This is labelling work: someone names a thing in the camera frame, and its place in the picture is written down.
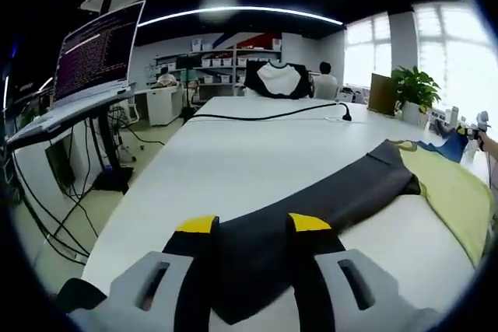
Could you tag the grey storage shelf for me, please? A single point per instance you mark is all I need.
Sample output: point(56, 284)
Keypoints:
point(221, 52)

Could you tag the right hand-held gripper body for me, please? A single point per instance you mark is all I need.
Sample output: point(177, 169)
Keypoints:
point(482, 124)

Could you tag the laptop stand table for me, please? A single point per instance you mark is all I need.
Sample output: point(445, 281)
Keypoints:
point(109, 153)

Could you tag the dark grey cloth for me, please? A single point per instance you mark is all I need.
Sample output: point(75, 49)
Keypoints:
point(350, 192)

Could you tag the large bright window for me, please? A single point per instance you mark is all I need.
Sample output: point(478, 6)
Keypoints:
point(367, 48)
point(451, 56)

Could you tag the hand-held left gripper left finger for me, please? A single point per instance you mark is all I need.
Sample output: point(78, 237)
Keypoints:
point(132, 293)

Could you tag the row of white storage bins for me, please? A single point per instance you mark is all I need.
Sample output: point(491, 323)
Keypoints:
point(218, 62)

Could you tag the dark grey headset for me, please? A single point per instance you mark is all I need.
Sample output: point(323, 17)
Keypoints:
point(443, 128)

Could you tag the black and white raglan shirt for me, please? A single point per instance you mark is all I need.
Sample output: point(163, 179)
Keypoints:
point(278, 79)

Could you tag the white cabinet desk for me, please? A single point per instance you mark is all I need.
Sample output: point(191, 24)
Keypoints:
point(165, 104)

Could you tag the green potted plant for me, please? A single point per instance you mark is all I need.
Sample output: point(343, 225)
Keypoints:
point(416, 83)

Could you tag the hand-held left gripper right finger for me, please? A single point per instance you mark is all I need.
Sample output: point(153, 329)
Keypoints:
point(373, 285)

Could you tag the brown cardboard board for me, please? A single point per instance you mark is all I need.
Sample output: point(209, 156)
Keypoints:
point(382, 95)

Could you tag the long ceiling light strip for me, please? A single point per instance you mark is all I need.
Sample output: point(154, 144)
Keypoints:
point(241, 8)

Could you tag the open silver laptop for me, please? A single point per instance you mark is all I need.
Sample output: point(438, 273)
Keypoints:
point(97, 52)

